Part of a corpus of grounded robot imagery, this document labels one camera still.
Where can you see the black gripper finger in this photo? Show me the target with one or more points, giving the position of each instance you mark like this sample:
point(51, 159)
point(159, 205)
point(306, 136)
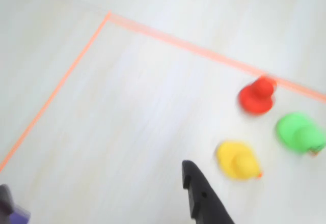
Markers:
point(11, 208)
point(203, 203)

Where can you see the yellow rubber duck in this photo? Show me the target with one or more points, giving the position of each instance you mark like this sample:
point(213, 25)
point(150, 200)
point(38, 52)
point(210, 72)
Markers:
point(237, 160)

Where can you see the green rubber duck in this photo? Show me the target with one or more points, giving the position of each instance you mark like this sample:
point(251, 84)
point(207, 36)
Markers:
point(295, 132)

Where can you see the red rubber duck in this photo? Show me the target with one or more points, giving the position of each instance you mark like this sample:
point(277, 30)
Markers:
point(257, 99)

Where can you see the orange tape outline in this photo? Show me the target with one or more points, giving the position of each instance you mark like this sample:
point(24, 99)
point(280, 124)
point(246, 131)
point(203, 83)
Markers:
point(178, 42)

